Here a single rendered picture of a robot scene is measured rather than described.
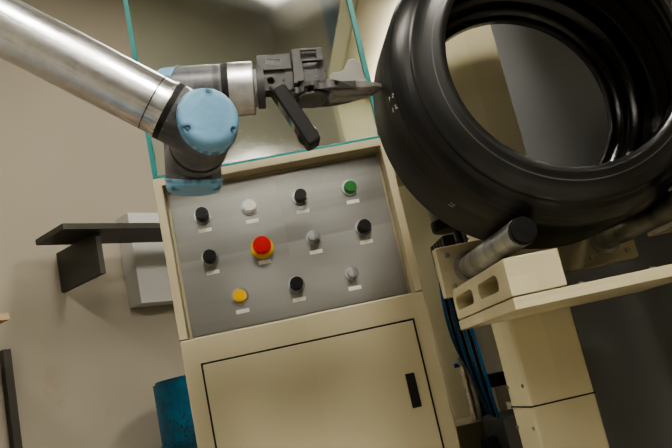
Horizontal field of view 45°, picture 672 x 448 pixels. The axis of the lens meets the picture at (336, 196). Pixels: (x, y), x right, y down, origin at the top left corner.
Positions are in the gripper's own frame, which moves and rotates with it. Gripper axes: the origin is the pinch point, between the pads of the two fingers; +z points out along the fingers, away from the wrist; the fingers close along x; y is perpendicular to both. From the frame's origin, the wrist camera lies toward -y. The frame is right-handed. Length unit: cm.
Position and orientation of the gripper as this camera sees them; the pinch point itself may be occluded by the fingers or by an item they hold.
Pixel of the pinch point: (375, 91)
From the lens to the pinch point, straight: 138.3
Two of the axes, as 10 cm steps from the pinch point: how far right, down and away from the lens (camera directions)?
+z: 9.9, -0.8, 1.0
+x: -0.8, 2.4, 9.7
